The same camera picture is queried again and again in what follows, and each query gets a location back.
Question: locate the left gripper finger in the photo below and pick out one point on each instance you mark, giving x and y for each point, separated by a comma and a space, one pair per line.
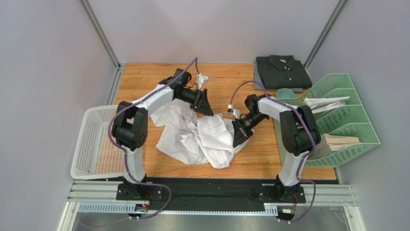
204, 108
203, 96

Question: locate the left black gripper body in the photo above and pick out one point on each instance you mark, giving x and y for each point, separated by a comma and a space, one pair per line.
188, 96

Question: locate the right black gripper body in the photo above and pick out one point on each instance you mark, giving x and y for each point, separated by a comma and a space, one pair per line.
239, 124

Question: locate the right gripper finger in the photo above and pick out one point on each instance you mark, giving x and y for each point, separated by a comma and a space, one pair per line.
236, 126
243, 137

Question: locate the white long sleeve shirt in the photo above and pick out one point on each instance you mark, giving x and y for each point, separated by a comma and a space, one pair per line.
195, 140

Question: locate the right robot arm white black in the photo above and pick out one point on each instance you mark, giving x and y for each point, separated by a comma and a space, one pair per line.
299, 132

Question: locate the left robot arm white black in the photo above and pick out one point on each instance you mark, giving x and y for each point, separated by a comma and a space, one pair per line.
129, 126

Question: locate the stack of white papers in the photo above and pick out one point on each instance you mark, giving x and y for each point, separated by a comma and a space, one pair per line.
323, 105

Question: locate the brown paper stack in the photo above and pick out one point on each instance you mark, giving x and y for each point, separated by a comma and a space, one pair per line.
330, 143

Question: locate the folded grey shirt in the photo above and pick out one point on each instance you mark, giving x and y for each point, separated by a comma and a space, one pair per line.
258, 85

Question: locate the green cup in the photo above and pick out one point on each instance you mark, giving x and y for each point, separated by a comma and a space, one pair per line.
285, 94

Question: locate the folded dark striped shirt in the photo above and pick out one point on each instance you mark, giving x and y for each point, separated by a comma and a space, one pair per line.
277, 72

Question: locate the green file organizer rack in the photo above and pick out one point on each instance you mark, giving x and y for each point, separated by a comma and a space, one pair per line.
350, 119

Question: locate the white plastic basket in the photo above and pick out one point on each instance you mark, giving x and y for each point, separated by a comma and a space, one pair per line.
95, 157

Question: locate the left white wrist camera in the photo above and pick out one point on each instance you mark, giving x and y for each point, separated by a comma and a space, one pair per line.
201, 79

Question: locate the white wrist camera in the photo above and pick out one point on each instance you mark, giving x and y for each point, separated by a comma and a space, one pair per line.
201, 79
233, 112

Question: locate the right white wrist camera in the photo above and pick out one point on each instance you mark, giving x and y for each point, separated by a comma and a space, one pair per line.
233, 112

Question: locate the aluminium frame rail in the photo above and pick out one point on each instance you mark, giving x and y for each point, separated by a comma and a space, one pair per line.
89, 12

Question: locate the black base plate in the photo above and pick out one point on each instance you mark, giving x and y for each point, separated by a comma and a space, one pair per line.
210, 195

